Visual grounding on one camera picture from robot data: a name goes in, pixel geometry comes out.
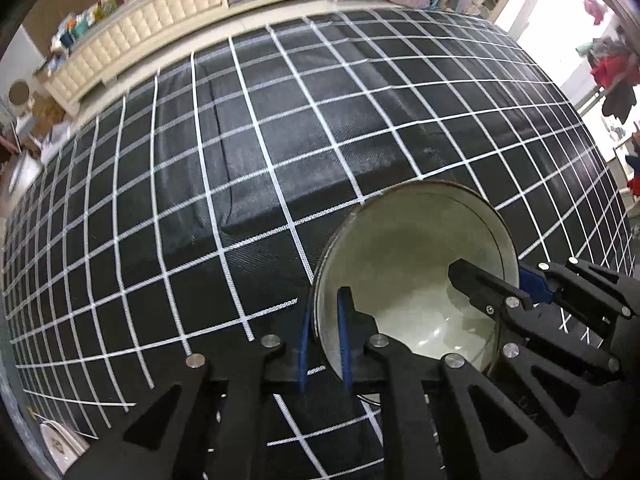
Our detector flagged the red hanging clothes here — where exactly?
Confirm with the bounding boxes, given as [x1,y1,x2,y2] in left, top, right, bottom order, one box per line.
[590,52,640,122]

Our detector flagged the black white checkered tablecloth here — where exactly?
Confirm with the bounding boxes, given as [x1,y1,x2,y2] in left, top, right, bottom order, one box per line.
[2,7,633,480]

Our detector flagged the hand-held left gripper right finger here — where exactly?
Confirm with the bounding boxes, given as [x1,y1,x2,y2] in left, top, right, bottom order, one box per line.
[336,287,601,480]

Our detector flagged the small white printed plate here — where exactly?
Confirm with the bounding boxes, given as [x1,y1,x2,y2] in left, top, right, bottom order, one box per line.
[39,421,91,476]

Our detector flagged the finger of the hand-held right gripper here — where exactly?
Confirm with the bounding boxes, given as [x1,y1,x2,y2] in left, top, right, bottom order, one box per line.
[519,256,640,321]
[448,259,626,386]

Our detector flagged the cream tufted low cabinet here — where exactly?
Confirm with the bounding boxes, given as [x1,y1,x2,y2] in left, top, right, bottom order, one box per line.
[35,0,341,116]

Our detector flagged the patterned cream bowl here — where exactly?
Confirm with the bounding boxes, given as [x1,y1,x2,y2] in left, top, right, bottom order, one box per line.
[311,181,521,386]

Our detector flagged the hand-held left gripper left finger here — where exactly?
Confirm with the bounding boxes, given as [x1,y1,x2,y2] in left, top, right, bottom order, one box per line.
[65,310,314,480]

